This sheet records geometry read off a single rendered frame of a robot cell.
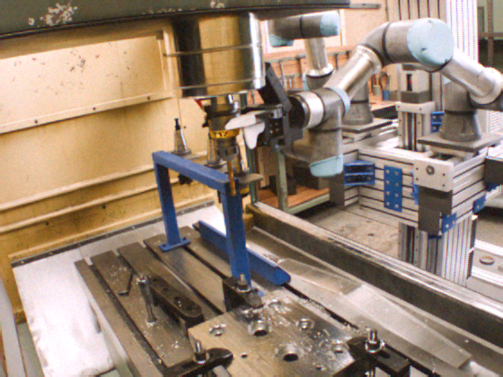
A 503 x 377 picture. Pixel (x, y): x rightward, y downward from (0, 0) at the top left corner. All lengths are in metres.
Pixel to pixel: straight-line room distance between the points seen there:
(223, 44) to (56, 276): 1.24
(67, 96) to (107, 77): 0.17
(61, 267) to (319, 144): 1.13
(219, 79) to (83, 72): 1.07
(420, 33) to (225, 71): 0.58
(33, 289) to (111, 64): 0.88
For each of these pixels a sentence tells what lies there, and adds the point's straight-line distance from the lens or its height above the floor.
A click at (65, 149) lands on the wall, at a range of 1.70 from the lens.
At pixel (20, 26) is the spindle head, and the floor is 1.58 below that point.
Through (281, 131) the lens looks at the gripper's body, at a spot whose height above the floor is 1.36.
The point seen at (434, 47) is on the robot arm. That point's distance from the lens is 1.13.
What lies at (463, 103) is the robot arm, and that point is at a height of 1.29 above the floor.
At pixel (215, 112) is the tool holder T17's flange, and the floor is 1.42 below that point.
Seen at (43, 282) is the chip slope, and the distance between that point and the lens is 1.71.
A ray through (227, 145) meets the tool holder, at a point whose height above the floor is 1.36.
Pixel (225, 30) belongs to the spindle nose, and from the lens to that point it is 0.67.
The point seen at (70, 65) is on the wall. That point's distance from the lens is 1.68.
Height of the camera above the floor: 1.52
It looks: 19 degrees down
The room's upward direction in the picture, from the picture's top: 6 degrees counter-clockwise
